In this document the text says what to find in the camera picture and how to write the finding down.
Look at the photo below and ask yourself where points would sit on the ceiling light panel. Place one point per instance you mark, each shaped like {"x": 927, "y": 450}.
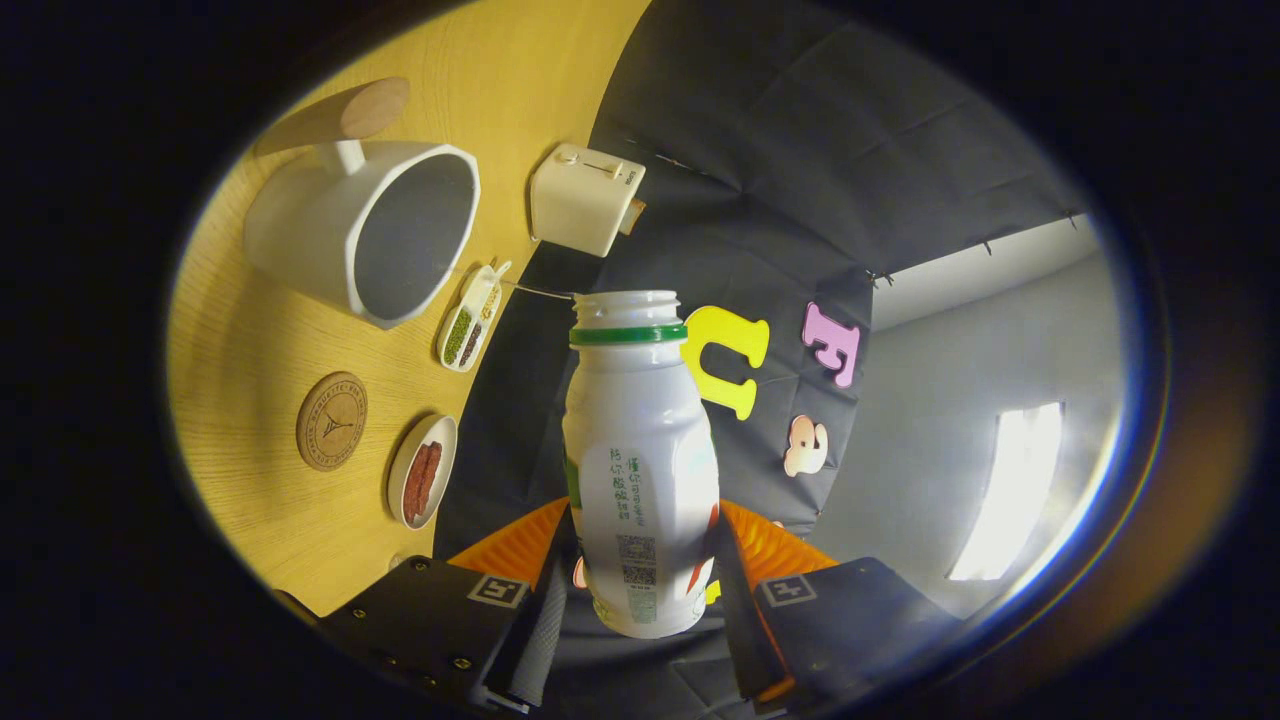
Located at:
{"x": 1010, "y": 490}

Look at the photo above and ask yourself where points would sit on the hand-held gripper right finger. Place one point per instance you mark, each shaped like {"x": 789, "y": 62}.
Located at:
{"x": 745, "y": 630}

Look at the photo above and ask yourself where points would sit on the round cork coaster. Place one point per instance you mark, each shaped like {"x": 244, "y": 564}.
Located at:
{"x": 331, "y": 421}

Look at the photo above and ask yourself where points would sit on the bread slice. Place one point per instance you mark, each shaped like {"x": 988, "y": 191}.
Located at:
{"x": 634, "y": 216}

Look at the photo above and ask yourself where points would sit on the white round plate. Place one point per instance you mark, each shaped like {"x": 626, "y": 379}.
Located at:
{"x": 397, "y": 480}

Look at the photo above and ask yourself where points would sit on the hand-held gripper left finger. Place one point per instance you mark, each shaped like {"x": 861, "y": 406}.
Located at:
{"x": 540, "y": 640}

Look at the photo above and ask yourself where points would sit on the wooden table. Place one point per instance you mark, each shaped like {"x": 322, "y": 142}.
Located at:
{"x": 260, "y": 350}

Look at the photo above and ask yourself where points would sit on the white toaster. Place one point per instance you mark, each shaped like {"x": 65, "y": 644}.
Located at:
{"x": 585, "y": 200}

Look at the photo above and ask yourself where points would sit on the white divided bean dish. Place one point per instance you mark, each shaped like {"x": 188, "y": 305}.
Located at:
{"x": 470, "y": 320}

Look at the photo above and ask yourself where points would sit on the red sausage strip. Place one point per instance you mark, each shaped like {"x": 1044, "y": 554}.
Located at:
{"x": 429, "y": 475}
{"x": 413, "y": 485}

